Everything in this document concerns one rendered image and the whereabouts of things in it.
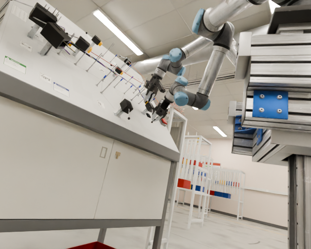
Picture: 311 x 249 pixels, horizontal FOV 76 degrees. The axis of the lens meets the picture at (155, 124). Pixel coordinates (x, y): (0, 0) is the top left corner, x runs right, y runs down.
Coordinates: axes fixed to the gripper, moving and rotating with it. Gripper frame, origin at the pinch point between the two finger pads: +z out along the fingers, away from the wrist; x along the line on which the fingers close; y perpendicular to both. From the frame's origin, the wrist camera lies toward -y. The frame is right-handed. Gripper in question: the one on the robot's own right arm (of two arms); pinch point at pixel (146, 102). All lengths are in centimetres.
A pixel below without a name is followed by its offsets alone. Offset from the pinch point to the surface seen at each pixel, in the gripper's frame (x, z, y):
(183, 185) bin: -281, 116, 50
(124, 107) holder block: 35.5, 7.8, -18.7
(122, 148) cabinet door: 27.2, 28.8, -23.8
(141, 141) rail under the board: 17.5, 21.1, -25.7
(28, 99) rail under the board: 78, 19, -17
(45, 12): 75, -14, 12
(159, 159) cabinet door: -5.9, 29.9, -28.3
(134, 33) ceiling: -145, -103, 235
